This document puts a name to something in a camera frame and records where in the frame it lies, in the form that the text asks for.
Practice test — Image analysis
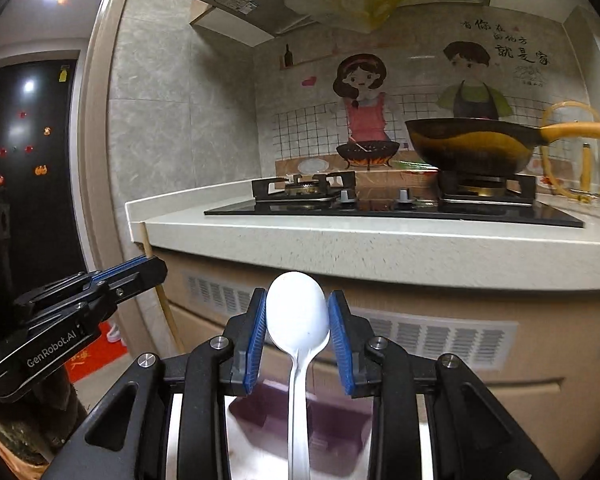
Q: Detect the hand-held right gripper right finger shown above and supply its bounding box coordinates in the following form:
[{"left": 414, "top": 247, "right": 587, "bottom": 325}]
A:
[{"left": 328, "top": 289, "right": 561, "bottom": 480}]

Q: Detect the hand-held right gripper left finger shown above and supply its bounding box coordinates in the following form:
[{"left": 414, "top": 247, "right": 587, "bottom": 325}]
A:
[{"left": 42, "top": 287, "right": 268, "bottom": 480}]

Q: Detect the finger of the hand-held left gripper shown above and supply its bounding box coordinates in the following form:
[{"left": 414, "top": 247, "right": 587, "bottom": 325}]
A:
[
  {"left": 12, "top": 255, "right": 162, "bottom": 311},
  {"left": 25, "top": 258, "right": 169, "bottom": 333}
]

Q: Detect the long wooden chopstick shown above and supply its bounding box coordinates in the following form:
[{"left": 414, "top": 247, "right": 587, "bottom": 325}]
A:
[{"left": 140, "top": 224, "right": 183, "bottom": 356}]

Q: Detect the white plastic spoon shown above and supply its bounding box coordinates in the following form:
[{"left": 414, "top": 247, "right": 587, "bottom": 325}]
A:
[{"left": 265, "top": 271, "right": 330, "bottom": 480}]

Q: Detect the purple plastic utensil holder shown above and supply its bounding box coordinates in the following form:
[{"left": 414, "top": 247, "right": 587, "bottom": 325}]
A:
[{"left": 228, "top": 380, "right": 373, "bottom": 478}]

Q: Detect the person's left hand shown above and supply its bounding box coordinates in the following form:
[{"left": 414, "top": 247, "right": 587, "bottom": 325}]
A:
[{"left": 0, "top": 367, "right": 88, "bottom": 462}]

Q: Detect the red floor mat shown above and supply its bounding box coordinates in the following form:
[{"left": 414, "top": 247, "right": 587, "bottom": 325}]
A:
[{"left": 64, "top": 322, "right": 129, "bottom": 387}]

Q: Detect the black refrigerator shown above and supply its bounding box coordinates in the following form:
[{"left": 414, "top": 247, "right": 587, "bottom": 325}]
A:
[{"left": 0, "top": 59, "right": 88, "bottom": 321}]

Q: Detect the black glass gas stove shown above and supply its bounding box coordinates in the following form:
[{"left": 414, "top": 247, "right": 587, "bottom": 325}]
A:
[{"left": 204, "top": 170, "right": 585, "bottom": 229}]

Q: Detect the black burner pan support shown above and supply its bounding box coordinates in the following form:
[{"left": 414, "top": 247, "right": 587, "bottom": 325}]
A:
[
  {"left": 437, "top": 172, "right": 537, "bottom": 206},
  {"left": 251, "top": 171, "right": 356, "bottom": 204}
]

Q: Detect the group of fridge magnets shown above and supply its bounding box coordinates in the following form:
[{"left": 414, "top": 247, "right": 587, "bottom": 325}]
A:
[{"left": 0, "top": 110, "right": 54, "bottom": 187}]

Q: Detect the glass pot lid, yellow rim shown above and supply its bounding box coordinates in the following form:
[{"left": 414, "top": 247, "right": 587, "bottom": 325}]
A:
[{"left": 539, "top": 101, "right": 600, "bottom": 204}]

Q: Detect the dark wok with yellow handle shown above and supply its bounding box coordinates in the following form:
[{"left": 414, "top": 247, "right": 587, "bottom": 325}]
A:
[{"left": 405, "top": 118, "right": 600, "bottom": 177}]

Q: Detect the cartoon couple wall poster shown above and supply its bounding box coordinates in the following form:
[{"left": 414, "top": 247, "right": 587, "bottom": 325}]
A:
[{"left": 270, "top": 7, "right": 588, "bottom": 183}]

